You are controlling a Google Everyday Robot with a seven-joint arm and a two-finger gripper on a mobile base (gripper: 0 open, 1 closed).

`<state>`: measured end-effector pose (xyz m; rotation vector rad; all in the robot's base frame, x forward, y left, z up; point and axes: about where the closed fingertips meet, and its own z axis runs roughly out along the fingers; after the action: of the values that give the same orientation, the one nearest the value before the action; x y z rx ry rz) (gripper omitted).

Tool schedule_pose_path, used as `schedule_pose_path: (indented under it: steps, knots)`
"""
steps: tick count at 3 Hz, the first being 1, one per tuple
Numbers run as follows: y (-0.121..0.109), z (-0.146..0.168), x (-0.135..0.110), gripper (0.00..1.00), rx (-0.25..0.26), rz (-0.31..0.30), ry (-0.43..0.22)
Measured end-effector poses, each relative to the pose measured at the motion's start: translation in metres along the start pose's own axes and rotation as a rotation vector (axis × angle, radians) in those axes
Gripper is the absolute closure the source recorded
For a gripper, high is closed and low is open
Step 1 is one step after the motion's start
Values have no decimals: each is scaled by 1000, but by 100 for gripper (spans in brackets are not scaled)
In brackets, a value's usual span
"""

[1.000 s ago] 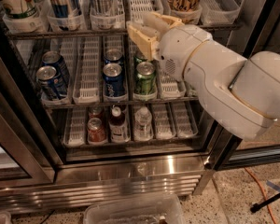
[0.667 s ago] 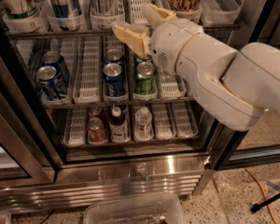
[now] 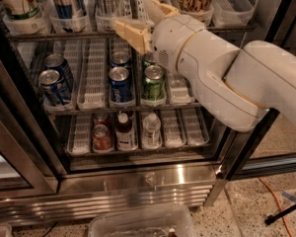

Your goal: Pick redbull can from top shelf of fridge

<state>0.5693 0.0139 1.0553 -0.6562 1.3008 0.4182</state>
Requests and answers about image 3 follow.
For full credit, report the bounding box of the red soda can rear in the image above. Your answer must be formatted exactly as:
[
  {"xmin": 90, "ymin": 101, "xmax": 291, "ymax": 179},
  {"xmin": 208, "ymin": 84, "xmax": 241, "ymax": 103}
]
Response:
[{"xmin": 94, "ymin": 113, "xmax": 110, "ymax": 127}]

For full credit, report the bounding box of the blue soda can front left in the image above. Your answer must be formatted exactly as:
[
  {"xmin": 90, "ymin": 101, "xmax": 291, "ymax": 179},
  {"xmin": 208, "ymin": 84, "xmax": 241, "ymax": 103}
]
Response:
[{"xmin": 38, "ymin": 69, "xmax": 71, "ymax": 106}]

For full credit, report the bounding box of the clear water bottle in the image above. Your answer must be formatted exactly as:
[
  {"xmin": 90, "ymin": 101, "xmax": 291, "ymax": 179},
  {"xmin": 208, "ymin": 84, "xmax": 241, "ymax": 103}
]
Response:
[{"xmin": 142, "ymin": 113, "xmax": 161, "ymax": 149}]

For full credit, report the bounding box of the blue pepsi can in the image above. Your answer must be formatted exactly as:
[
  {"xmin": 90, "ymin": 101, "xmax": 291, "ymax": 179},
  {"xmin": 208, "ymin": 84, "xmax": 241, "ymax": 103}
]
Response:
[
  {"xmin": 111, "ymin": 51, "xmax": 131, "ymax": 71},
  {"xmin": 109, "ymin": 67, "xmax": 133, "ymax": 103}
]

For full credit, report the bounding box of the orange cable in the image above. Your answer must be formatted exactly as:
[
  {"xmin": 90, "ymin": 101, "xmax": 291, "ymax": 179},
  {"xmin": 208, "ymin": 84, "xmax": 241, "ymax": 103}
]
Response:
[{"xmin": 258, "ymin": 177, "xmax": 294, "ymax": 237}]

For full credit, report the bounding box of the stainless steel fridge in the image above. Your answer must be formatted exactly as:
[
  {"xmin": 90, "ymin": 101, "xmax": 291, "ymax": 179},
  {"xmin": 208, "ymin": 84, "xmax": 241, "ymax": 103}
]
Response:
[{"xmin": 0, "ymin": 0, "xmax": 296, "ymax": 227}]

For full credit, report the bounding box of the blue pepsi can front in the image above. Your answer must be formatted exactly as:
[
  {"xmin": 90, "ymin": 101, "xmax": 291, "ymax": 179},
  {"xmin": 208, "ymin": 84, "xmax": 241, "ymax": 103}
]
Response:
[{"xmin": 109, "ymin": 67, "xmax": 133, "ymax": 103}]

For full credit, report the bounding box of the blue soda can rear left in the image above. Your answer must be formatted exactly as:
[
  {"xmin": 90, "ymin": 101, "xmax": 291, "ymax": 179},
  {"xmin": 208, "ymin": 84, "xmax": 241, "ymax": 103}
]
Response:
[{"xmin": 44, "ymin": 53, "xmax": 74, "ymax": 90}]

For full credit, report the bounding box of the middle wire shelf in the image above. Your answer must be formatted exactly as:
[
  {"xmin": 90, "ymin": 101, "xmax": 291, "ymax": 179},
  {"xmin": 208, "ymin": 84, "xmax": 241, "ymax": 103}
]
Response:
[{"xmin": 45, "ymin": 102, "xmax": 202, "ymax": 116}]

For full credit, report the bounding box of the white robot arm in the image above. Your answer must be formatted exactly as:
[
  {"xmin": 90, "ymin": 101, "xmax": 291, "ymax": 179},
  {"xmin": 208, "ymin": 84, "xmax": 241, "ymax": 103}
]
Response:
[{"xmin": 114, "ymin": 0, "xmax": 296, "ymax": 132}]

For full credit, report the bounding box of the green soda can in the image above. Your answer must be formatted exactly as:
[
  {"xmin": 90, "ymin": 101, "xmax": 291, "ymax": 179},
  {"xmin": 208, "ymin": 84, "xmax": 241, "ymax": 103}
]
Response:
[
  {"xmin": 142, "ymin": 65, "xmax": 165, "ymax": 101},
  {"xmin": 141, "ymin": 52, "xmax": 156, "ymax": 70}
]

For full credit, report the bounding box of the green soda can front centre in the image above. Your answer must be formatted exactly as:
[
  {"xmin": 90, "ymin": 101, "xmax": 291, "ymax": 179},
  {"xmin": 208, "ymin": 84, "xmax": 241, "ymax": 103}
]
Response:
[{"xmin": 142, "ymin": 65, "xmax": 165, "ymax": 101}]

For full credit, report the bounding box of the fridge door left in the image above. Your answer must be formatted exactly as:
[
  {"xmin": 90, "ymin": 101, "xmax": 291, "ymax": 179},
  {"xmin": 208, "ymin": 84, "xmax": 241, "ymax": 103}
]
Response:
[{"xmin": 0, "ymin": 60, "xmax": 58, "ymax": 200}]

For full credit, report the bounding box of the black stand leg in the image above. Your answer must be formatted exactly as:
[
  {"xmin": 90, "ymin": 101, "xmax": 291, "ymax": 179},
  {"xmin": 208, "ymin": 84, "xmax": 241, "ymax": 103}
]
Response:
[{"xmin": 264, "ymin": 203, "xmax": 296, "ymax": 225}]

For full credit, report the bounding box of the green soda can rear centre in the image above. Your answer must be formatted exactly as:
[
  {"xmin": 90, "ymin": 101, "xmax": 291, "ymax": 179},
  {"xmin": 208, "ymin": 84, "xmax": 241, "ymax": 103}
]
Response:
[{"xmin": 141, "ymin": 52, "xmax": 156, "ymax": 70}]

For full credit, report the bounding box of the wire shelf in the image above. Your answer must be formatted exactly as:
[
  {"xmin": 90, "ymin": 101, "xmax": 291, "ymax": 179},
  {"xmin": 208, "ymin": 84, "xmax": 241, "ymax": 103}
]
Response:
[
  {"xmin": 6, "ymin": 25, "xmax": 256, "ymax": 42},
  {"xmin": 45, "ymin": 102, "xmax": 202, "ymax": 116}
]

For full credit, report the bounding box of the top wire shelf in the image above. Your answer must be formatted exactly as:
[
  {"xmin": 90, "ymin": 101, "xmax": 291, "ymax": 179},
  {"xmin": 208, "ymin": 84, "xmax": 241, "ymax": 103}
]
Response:
[{"xmin": 6, "ymin": 25, "xmax": 256, "ymax": 42}]

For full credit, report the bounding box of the red soda can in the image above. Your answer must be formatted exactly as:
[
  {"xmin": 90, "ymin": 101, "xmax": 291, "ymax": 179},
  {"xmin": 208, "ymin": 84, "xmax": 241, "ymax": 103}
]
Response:
[
  {"xmin": 94, "ymin": 113, "xmax": 110, "ymax": 127},
  {"xmin": 92, "ymin": 124, "xmax": 112, "ymax": 151}
]

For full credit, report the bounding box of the clear plastic bin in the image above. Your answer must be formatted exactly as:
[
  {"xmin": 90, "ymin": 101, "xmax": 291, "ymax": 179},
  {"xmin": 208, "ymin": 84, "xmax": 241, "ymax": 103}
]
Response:
[{"xmin": 88, "ymin": 204, "xmax": 197, "ymax": 237}]

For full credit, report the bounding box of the blue soda can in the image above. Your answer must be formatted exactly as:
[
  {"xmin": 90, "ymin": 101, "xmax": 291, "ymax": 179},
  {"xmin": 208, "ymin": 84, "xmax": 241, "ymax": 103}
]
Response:
[
  {"xmin": 38, "ymin": 69, "xmax": 71, "ymax": 106},
  {"xmin": 44, "ymin": 53, "xmax": 74, "ymax": 90}
]

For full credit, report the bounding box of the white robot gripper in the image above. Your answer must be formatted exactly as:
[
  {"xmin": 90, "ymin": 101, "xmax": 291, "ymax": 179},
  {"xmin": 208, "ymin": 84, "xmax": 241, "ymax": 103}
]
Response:
[{"xmin": 114, "ymin": 0, "xmax": 206, "ymax": 73}]

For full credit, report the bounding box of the blue pepsi can rear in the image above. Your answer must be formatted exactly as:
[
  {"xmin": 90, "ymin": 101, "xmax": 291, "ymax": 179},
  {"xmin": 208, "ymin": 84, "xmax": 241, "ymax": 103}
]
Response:
[{"xmin": 111, "ymin": 51, "xmax": 131, "ymax": 71}]

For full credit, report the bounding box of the red soda can front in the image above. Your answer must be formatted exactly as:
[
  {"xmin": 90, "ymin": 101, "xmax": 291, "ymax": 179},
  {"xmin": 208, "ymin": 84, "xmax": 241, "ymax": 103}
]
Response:
[{"xmin": 92, "ymin": 124, "xmax": 112, "ymax": 151}]

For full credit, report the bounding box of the fridge glass door right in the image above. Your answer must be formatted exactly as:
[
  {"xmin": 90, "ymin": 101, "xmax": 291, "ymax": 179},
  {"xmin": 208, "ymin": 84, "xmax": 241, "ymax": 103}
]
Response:
[{"xmin": 220, "ymin": 0, "xmax": 296, "ymax": 180}]

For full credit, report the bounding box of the white empty shelf tray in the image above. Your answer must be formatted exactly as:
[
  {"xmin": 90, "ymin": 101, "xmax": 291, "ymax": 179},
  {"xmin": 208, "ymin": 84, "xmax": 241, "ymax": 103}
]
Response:
[{"xmin": 77, "ymin": 39, "xmax": 107, "ymax": 110}]

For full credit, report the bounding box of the brown drink bottle white cap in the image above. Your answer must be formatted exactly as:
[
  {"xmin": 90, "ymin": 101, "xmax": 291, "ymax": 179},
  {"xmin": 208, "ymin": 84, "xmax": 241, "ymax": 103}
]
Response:
[{"xmin": 115, "ymin": 113, "xmax": 136, "ymax": 151}]

